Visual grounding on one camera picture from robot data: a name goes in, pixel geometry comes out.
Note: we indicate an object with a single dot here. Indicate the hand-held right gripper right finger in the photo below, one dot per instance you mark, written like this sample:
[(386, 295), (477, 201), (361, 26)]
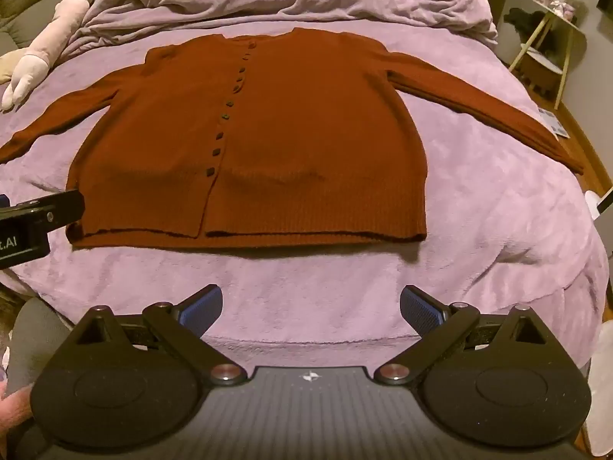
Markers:
[(420, 307)]

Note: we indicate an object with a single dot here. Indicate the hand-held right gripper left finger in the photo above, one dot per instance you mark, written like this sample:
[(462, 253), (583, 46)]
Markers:
[(205, 307)]

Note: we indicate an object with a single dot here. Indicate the rust orange t-shirt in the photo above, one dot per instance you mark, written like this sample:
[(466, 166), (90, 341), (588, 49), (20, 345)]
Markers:
[(268, 153)]

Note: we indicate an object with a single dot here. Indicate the purple fleece bed blanket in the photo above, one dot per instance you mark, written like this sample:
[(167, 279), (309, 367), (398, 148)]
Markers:
[(311, 287)]

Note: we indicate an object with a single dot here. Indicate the person's grey trouser leg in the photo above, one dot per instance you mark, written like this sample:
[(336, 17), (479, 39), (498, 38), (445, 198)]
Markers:
[(28, 345)]

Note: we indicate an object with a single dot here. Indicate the white pillow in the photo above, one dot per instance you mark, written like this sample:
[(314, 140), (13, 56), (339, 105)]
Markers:
[(43, 38)]

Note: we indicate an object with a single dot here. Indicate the printed paper sheet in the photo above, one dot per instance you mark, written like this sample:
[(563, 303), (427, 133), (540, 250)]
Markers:
[(551, 123)]

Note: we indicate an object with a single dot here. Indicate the white round side table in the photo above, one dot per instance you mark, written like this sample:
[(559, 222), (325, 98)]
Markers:
[(550, 43)]

